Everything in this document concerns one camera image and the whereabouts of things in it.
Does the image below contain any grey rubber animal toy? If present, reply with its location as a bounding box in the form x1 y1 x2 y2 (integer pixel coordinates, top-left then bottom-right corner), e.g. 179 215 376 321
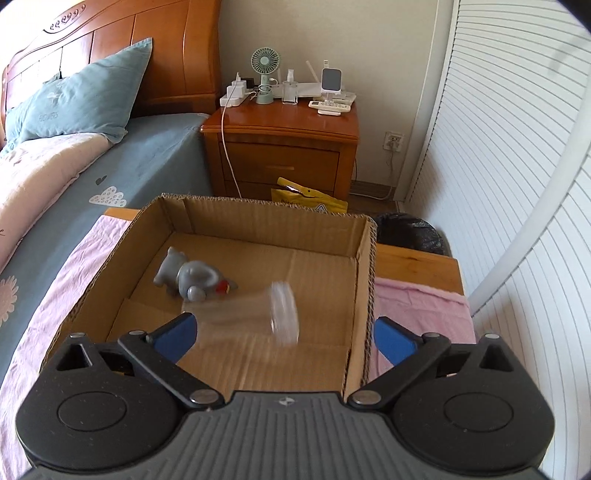
152 247 238 303

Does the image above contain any clear plastic jar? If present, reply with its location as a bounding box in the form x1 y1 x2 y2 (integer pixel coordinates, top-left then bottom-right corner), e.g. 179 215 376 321
182 282 300 347

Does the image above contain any black trash bag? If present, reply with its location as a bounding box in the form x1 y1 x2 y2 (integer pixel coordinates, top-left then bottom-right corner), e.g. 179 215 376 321
375 212 451 257

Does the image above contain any brown cardboard box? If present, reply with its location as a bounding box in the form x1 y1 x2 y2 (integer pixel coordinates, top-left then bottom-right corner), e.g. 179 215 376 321
48 195 376 396

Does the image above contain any blue bed sheet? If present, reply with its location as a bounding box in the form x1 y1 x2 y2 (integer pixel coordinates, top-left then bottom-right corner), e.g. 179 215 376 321
1 113 212 371

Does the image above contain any yellow plastic bag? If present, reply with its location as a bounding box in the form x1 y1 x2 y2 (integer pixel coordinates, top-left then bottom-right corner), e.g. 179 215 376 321
270 177 349 214

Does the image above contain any white louvered closet door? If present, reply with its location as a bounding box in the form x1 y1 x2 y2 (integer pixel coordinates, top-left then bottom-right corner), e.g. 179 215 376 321
406 1 590 479

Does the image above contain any wooden nightstand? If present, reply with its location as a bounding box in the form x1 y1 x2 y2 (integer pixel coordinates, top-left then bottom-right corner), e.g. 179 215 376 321
200 100 360 200

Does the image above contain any blue pillow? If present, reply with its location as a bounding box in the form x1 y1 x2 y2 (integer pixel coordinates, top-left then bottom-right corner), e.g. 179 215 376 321
5 37 153 150

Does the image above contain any white remote control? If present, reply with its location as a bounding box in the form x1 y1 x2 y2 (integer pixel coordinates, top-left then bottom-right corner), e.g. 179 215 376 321
308 92 356 116

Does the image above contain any white power strip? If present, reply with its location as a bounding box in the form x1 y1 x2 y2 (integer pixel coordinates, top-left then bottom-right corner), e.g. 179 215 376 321
219 73 256 108

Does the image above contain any wooden headboard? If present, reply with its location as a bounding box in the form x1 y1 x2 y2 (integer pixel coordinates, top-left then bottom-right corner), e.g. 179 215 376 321
1 1 221 146

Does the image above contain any white wifi router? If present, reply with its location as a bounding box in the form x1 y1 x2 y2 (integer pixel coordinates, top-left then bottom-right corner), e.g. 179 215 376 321
271 60 322 99

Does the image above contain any clear spray bottle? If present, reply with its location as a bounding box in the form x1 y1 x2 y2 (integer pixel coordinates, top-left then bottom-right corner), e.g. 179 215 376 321
281 69 298 105

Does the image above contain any small white monitor device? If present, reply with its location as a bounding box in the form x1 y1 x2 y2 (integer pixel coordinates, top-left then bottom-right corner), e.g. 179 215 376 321
321 60 342 100

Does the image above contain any green desk fan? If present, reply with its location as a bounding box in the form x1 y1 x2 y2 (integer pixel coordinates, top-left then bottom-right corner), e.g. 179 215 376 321
250 47 280 105

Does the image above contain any wall power socket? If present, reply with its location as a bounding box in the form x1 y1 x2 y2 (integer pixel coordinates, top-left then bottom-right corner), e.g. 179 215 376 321
383 131 404 153

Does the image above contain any white charging cable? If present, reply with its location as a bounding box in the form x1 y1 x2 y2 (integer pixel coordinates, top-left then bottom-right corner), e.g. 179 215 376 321
219 91 257 199

